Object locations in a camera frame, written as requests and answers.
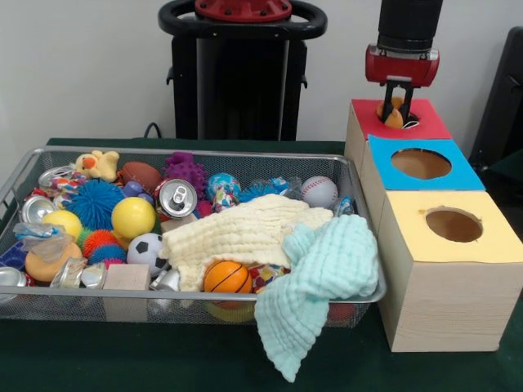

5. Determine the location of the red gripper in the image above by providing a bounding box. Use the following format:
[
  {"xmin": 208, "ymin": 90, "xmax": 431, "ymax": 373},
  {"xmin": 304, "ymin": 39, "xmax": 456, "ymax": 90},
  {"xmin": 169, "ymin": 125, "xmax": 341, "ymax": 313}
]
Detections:
[{"xmin": 364, "ymin": 43, "xmax": 440, "ymax": 123}]

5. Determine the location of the brown plush teddy bear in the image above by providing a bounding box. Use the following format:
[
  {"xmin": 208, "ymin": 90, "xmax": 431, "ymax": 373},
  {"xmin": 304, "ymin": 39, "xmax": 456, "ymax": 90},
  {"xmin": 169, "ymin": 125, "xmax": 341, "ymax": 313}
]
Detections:
[{"xmin": 375, "ymin": 96, "xmax": 421, "ymax": 131}]

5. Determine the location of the mint green cloth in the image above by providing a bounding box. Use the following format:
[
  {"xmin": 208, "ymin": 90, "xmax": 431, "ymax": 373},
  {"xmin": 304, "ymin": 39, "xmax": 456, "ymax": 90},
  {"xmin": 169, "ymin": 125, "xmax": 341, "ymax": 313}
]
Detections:
[{"xmin": 253, "ymin": 214, "xmax": 380, "ymax": 384}]

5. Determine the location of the yellow plush duck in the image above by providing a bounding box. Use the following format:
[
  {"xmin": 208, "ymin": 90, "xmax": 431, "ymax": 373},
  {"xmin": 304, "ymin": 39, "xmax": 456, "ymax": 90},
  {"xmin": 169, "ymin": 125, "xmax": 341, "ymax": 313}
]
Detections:
[{"xmin": 74, "ymin": 149, "xmax": 120, "ymax": 183}]

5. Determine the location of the wooden box with three holes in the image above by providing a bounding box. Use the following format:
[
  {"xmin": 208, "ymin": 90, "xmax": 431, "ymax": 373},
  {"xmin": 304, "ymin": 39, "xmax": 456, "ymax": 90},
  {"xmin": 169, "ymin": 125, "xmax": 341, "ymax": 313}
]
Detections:
[{"xmin": 343, "ymin": 98, "xmax": 523, "ymax": 354}]

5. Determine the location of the shallow clear mesh bin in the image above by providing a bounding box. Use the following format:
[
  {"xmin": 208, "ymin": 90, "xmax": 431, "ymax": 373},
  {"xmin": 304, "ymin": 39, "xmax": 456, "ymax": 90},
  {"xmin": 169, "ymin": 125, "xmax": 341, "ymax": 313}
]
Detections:
[{"xmin": 0, "ymin": 146, "xmax": 387, "ymax": 327}]

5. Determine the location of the black chair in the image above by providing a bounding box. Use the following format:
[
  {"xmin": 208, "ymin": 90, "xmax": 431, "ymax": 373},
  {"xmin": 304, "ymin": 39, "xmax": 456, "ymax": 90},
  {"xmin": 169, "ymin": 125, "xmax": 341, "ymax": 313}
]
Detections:
[{"xmin": 469, "ymin": 26, "xmax": 523, "ymax": 164}]

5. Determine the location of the white baseball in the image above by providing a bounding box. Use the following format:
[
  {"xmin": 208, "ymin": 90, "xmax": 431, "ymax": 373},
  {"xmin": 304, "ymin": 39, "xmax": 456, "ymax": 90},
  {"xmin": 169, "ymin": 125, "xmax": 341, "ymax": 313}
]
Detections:
[{"xmin": 300, "ymin": 176, "xmax": 339, "ymax": 208}]

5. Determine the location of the dark green side table cloth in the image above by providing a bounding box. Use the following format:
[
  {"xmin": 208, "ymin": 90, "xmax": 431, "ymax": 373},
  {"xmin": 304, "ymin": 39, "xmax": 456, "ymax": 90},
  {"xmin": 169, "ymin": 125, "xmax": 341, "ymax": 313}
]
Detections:
[{"xmin": 488, "ymin": 147, "xmax": 523, "ymax": 180}]

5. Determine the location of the cream yellow cloth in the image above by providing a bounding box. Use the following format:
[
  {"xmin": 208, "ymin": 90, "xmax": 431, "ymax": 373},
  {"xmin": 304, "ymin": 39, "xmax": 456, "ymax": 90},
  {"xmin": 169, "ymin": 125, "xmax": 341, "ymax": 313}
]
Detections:
[{"xmin": 158, "ymin": 194, "xmax": 335, "ymax": 292}]

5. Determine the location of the silver drink can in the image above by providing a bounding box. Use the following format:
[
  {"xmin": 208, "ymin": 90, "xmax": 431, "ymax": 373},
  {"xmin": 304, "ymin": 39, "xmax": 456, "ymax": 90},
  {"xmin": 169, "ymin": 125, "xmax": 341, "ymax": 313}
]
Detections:
[{"xmin": 156, "ymin": 178, "xmax": 199, "ymax": 220}]

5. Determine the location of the orange toy basketball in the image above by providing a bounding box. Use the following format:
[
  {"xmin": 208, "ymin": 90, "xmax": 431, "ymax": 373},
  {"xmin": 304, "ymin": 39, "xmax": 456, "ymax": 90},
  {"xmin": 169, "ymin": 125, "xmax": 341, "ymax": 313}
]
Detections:
[{"xmin": 203, "ymin": 260, "xmax": 253, "ymax": 294}]

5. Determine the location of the large yellow ball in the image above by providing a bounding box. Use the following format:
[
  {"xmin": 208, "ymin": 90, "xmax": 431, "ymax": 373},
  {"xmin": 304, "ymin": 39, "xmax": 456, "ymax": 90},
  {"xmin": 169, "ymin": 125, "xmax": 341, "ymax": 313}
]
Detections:
[{"xmin": 110, "ymin": 197, "xmax": 157, "ymax": 240}]

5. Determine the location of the black white soccer ball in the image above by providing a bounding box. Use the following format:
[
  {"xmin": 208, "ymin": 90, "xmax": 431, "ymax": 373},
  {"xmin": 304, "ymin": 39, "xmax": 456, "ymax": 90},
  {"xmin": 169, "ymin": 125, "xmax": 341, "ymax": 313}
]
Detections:
[{"xmin": 126, "ymin": 232, "xmax": 169, "ymax": 278}]

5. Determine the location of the plain wooden block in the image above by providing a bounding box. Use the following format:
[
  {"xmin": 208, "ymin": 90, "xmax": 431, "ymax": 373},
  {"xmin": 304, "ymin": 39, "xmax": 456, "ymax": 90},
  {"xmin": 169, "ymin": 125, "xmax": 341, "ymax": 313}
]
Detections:
[{"xmin": 102, "ymin": 264, "xmax": 151, "ymax": 323}]

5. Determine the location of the small yellow ball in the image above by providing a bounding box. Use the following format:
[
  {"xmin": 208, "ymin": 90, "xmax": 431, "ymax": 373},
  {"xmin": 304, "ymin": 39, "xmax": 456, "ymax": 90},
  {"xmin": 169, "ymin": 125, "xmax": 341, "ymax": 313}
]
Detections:
[{"xmin": 42, "ymin": 209, "xmax": 84, "ymax": 240}]

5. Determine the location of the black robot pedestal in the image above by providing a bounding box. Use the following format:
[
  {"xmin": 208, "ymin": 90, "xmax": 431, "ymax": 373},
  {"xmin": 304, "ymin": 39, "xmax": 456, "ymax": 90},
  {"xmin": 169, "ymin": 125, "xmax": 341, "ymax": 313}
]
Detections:
[{"xmin": 158, "ymin": 0, "xmax": 328, "ymax": 142}]

